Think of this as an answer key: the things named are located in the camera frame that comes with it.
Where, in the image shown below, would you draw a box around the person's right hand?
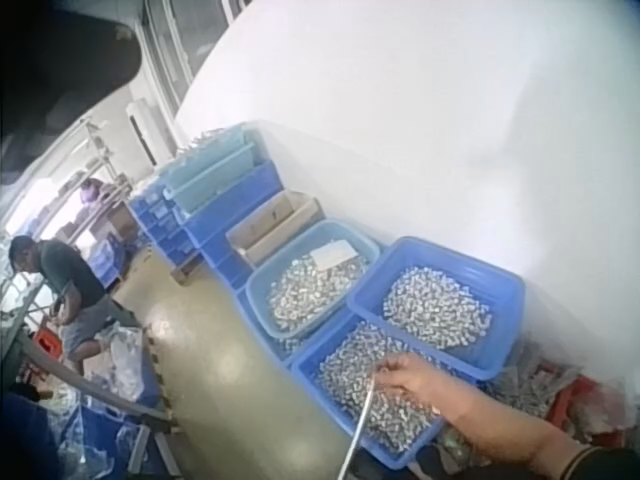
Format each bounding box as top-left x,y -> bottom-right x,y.
372,353 -> 469,422

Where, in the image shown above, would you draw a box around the thin metal rod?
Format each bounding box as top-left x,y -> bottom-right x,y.
342,377 -> 376,480

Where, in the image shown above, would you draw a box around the heap of small metal parts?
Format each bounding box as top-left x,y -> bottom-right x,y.
314,322 -> 444,455
382,265 -> 494,351
267,253 -> 370,332

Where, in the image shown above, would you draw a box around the blue bin with low rim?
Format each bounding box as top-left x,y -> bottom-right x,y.
290,313 -> 451,471

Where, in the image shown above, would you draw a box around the blue bin under stack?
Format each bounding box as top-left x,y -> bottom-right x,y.
235,285 -> 321,364

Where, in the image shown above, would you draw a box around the light blue plastic bin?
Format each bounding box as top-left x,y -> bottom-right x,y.
244,218 -> 382,341

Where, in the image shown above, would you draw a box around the white paper card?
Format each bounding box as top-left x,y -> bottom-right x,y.
310,238 -> 359,271

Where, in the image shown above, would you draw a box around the clear bags of metal parts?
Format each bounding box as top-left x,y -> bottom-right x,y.
439,344 -> 586,451

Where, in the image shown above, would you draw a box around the open cardboard box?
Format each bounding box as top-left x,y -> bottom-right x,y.
224,189 -> 326,267

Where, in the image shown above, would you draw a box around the red plastic crate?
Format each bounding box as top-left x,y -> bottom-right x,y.
544,377 -> 629,449

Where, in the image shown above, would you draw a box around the wooden pallet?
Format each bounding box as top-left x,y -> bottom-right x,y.
168,257 -> 207,286

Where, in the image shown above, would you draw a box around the stack of blue crates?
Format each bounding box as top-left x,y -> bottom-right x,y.
127,122 -> 281,291

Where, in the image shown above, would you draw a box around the heap of clear plastic bags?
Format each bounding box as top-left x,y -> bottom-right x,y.
87,322 -> 151,404

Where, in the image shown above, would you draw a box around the dark blue plastic tub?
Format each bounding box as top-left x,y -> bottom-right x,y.
49,394 -> 166,480

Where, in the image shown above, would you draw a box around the white standing air conditioner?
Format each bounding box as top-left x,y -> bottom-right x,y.
124,97 -> 174,169

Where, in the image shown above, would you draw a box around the small red crate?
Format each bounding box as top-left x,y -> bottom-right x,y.
30,329 -> 64,364

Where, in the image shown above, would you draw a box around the workbench rack with parts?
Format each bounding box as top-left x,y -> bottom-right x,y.
29,117 -> 139,251

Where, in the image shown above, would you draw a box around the grey flexible hose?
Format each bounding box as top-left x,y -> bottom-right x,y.
14,332 -> 171,426

